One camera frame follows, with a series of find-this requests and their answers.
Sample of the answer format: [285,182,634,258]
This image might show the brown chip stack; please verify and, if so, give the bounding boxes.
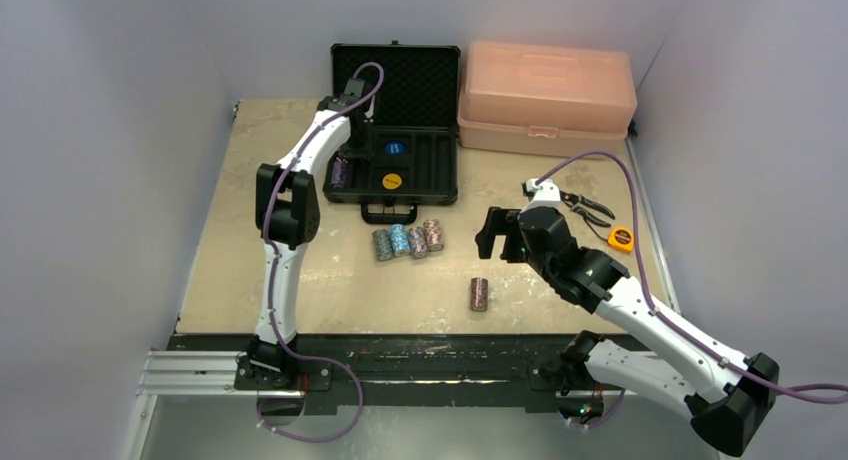
[469,277,489,312]

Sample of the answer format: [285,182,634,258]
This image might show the pink poker chip stack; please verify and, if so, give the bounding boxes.
[422,219,445,252]

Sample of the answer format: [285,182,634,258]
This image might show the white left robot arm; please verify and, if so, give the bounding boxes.
[235,91,458,390]

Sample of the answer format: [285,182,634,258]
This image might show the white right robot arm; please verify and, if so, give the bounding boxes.
[475,207,780,457]

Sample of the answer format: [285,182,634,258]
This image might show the black poker set case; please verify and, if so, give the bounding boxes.
[323,42,461,224]

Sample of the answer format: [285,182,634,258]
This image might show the purple chip stack lower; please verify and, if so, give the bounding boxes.
[330,157,350,189]

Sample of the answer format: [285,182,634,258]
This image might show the yellow big blind button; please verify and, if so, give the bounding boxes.
[381,173,403,190]

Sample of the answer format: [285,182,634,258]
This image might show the pink blue chip stack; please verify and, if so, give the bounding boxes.
[407,227,429,259]

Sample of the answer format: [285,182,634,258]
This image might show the light blue chip stack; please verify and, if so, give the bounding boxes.
[388,224,411,257]

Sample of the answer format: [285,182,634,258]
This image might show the yellow tape measure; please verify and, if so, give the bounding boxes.
[607,226,635,254]

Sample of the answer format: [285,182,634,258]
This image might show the grey green chip stack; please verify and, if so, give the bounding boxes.
[372,229,394,262]

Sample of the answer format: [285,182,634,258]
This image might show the translucent pink storage box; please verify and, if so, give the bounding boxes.
[457,41,637,157]

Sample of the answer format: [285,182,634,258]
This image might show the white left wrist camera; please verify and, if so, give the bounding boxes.
[340,78,371,104]

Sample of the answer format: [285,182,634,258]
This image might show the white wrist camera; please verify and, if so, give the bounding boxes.
[521,178,562,213]
[340,78,371,104]

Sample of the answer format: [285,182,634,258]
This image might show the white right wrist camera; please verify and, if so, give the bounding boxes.
[521,178,562,213]

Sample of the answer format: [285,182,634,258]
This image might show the black handled pliers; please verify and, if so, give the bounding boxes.
[560,191,616,228]

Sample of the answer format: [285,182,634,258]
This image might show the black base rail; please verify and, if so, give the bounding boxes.
[138,334,620,417]

